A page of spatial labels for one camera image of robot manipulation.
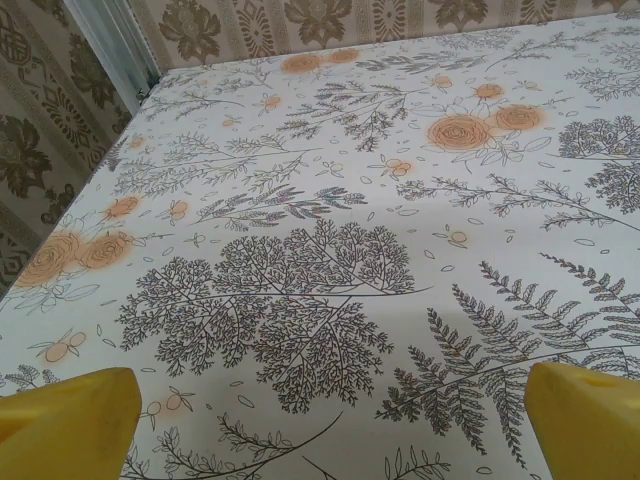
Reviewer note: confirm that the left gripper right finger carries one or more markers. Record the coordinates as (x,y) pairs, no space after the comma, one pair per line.
(585,430)

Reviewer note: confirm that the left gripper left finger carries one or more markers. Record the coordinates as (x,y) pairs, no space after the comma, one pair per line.
(65,430)

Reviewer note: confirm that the floral white tablecloth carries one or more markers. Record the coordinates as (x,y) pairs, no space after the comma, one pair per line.
(320,200)

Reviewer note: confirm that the aluminium frame post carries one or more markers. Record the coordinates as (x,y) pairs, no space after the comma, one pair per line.
(120,40)

